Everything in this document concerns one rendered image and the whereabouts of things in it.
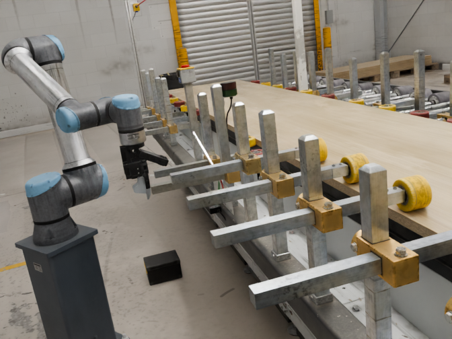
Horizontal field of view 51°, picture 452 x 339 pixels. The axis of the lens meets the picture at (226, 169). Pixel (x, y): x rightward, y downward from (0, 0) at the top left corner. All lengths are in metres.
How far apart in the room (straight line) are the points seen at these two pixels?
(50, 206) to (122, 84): 7.47
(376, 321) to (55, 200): 1.47
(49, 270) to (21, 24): 7.48
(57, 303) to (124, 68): 7.58
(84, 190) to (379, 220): 1.49
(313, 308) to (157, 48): 8.64
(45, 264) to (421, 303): 1.47
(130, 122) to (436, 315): 1.07
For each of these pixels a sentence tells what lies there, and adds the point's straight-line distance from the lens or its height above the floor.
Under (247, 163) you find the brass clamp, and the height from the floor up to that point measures 0.96.
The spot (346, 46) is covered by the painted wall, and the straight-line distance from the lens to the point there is 11.52.
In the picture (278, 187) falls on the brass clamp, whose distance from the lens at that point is 1.25.
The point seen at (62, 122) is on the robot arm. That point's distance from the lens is 1.70.
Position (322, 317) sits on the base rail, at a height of 0.70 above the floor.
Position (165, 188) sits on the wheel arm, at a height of 0.84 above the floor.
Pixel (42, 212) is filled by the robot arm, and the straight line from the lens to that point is 2.10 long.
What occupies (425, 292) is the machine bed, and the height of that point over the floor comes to 0.73.
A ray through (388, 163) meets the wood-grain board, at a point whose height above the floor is 0.90.
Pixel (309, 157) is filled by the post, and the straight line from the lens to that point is 1.06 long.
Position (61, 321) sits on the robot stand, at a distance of 2.24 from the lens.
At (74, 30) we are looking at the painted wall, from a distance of 9.34.
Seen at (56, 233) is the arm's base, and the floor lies 0.65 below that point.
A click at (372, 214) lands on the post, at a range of 0.87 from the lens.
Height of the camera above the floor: 1.37
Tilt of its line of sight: 17 degrees down
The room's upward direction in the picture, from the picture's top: 8 degrees counter-clockwise
